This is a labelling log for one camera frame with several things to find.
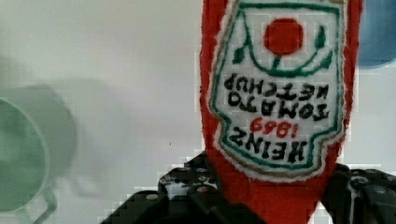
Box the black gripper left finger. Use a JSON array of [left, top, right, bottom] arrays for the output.
[[100, 153, 265, 224]]

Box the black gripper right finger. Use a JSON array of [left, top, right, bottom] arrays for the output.
[[321, 164, 396, 224]]

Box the red plush ketchup bottle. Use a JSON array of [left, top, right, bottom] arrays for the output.
[[200, 0, 363, 224]]

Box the mint green metal cup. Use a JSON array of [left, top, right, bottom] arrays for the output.
[[0, 84, 78, 224]]

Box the blue bowl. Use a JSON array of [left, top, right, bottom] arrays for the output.
[[358, 0, 396, 69]]

